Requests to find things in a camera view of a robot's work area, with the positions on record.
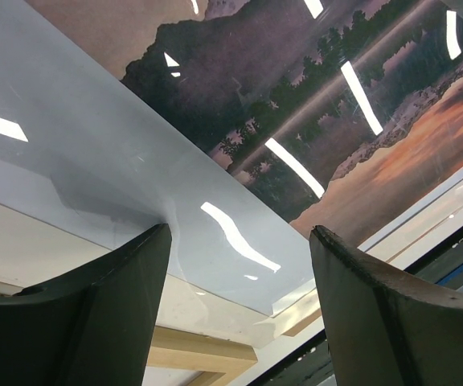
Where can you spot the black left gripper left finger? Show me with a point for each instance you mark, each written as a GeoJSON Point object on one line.
{"type": "Point", "coordinates": [92, 325]}

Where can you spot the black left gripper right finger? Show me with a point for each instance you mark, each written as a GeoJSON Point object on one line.
{"type": "Point", "coordinates": [396, 321]}

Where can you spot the wooden picture frame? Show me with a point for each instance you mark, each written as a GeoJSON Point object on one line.
{"type": "Point", "coordinates": [222, 342]}

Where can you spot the cream photo mat board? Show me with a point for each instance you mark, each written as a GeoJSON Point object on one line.
{"type": "Point", "coordinates": [32, 251]}

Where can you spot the sunset landscape photo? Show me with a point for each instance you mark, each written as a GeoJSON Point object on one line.
{"type": "Point", "coordinates": [255, 100]}

